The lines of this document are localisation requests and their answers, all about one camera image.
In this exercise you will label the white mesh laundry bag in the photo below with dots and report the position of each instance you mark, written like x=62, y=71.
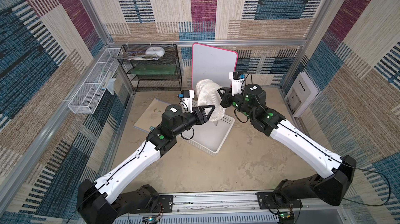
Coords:
x=207, y=94

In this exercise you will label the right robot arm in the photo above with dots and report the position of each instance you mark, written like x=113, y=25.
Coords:
x=334, y=173

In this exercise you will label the white round object on shelf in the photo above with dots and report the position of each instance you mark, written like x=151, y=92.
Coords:
x=155, y=51

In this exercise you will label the white wire wall basket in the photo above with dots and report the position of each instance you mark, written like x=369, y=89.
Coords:
x=97, y=82

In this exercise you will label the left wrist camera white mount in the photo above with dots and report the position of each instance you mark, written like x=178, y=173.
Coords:
x=185, y=98

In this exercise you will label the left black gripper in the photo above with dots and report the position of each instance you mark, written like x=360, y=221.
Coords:
x=201, y=118

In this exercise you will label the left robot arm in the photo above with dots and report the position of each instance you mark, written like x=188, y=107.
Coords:
x=103, y=201

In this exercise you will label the black mesh shelf rack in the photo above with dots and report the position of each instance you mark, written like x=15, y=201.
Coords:
x=141, y=83

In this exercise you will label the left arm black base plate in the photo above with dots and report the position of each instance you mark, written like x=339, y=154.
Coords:
x=161, y=204

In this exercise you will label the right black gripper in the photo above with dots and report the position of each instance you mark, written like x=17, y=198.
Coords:
x=225, y=95

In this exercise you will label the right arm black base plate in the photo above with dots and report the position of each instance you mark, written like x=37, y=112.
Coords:
x=268, y=200

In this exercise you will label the pink framed whiteboard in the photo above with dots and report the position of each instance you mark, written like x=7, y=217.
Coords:
x=209, y=62

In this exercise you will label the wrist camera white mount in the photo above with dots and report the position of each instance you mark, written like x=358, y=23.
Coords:
x=237, y=80
x=185, y=98

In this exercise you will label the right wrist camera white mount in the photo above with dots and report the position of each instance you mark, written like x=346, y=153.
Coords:
x=237, y=80

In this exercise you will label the white Inedia wall calendar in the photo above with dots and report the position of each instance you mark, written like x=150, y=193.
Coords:
x=301, y=94

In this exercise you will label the green board in shelf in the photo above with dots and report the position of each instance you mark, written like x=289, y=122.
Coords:
x=159, y=69

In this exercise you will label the magazines on shelf top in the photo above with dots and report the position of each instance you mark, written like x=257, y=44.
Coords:
x=134, y=55

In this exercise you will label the white perforated plastic basket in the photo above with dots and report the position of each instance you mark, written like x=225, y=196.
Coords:
x=210, y=136

